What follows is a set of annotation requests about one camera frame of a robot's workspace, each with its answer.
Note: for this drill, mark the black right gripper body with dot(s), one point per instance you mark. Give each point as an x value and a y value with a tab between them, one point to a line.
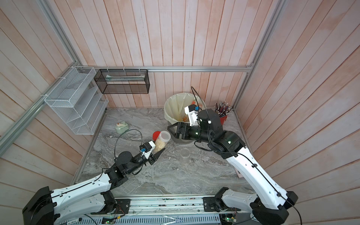
197	134

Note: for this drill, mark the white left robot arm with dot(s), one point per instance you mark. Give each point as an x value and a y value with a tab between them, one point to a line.
50	207

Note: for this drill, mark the red lidded oatmeal jar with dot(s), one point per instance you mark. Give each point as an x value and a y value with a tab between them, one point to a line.
155	135

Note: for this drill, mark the wide oatmeal jar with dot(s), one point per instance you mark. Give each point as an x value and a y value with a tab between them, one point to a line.
185	154

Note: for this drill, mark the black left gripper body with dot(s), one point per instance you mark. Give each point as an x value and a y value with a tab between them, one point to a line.
140	160

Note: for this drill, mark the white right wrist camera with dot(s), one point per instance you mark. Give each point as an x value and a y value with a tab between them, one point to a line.
192	113

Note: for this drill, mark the small oatmeal jar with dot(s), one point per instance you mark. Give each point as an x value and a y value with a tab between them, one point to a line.
161	141

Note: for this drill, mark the green small box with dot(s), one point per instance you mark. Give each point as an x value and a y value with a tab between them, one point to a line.
121	127

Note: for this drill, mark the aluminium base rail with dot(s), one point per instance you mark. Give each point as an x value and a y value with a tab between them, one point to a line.
133	206

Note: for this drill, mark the cream trash bag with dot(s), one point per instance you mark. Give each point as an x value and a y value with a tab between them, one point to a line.
174	107

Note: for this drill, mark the colored pencils bunch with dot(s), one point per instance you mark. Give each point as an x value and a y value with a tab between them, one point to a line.
223	109

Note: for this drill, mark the black wire mesh basket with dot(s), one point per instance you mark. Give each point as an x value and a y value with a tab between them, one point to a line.
123	81

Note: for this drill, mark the white wire mesh shelf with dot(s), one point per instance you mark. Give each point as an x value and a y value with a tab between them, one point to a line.
79	104

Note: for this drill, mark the grey trash bin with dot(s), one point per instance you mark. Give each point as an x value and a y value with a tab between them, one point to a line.
182	139

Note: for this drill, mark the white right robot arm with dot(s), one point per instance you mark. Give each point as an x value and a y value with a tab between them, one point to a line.
270	203

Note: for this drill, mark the red pencil cup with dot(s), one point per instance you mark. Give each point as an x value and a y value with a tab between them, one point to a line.
223	119

